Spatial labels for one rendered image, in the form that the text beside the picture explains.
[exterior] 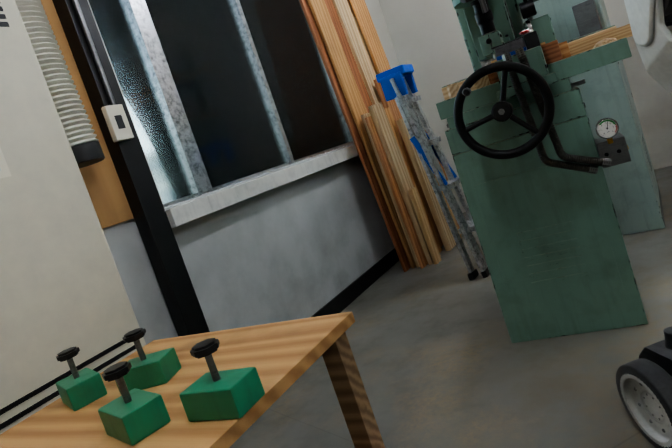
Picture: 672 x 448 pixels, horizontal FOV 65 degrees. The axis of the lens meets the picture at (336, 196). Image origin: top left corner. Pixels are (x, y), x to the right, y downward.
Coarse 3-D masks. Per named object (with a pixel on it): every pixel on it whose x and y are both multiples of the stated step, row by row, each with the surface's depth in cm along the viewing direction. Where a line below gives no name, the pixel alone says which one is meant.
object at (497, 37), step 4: (492, 32) 182; (496, 32) 182; (500, 32) 189; (484, 36) 184; (488, 36) 183; (492, 36) 183; (496, 36) 182; (500, 36) 183; (480, 40) 184; (484, 40) 184; (492, 40) 183; (496, 40) 182; (500, 40) 182; (480, 44) 185; (484, 44) 184; (488, 44) 184; (492, 44) 183; (496, 44) 183; (500, 44) 182; (484, 48) 184; (488, 48) 184; (484, 52) 185; (488, 52) 184; (492, 52) 184; (484, 56) 185; (488, 56) 190; (492, 56) 197; (496, 56) 187
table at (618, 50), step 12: (600, 48) 161; (612, 48) 160; (624, 48) 159; (564, 60) 166; (576, 60) 164; (588, 60) 163; (600, 60) 162; (612, 60) 161; (552, 72) 168; (564, 72) 166; (576, 72) 165; (492, 84) 175; (528, 84) 162; (468, 96) 179; (480, 96) 177; (492, 96) 176; (444, 108) 182; (468, 108) 179
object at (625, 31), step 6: (612, 30) 172; (618, 30) 172; (624, 30) 171; (630, 30) 171; (594, 36) 175; (600, 36) 174; (606, 36) 173; (612, 36) 173; (618, 36) 172; (624, 36) 172; (630, 36) 171; (582, 42) 176; (588, 42) 176; (594, 42) 175; (570, 48) 178; (576, 48) 177; (582, 48) 177; (588, 48) 176; (474, 84) 192
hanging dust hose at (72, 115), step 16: (16, 0) 163; (32, 0) 167; (32, 16) 164; (32, 32) 164; (48, 32) 170; (48, 48) 166; (48, 64) 165; (64, 64) 170; (48, 80) 165; (64, 80) 168; (64, 96) 167; (64, 112) 166; (80, 112) 172; (64, 128) 167; (80, 128) 170; (80, 144) 168; (96, 144) 173; (80, 160) 167; (96, 160) 175
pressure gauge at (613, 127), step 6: (600, 120) 160; (606, 120) 159; (612, 120) 159; (600, 126) 160; (606, 126) 160; (612, 126) 159; (618, 126) 158; (600, 132) 160; (606, 132) 160; (612, 132) 159; (606, 138) 160; (612, 138) 162
